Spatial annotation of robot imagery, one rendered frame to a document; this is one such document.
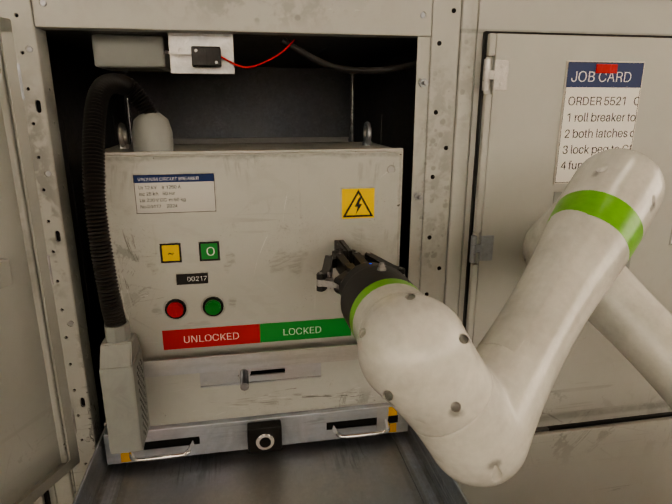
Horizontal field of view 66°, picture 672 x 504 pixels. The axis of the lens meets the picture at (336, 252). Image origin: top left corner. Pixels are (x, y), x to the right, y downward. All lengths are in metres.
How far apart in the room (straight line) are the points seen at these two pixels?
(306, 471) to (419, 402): 0.51
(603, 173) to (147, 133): 0.66
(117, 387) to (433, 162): 0.62
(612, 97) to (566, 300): 0.50
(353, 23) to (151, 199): 0.42
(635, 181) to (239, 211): 0.57
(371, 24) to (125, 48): 0.39
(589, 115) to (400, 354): 0.68
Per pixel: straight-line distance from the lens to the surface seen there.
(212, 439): 1.00
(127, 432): 0.88
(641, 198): 0.79
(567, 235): 0.71
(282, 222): 0.85
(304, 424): 0.99
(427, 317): 0.49
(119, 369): 0.83
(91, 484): 0.98
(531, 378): 0.60
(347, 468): 0.99
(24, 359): 0.99
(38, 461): 1.08
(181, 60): 0.91
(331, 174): 0.85
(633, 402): 1.32
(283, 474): 0.98
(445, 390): 0.50
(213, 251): 0.86
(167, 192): 0.85
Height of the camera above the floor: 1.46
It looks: 16 degrees down
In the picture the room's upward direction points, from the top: straight up
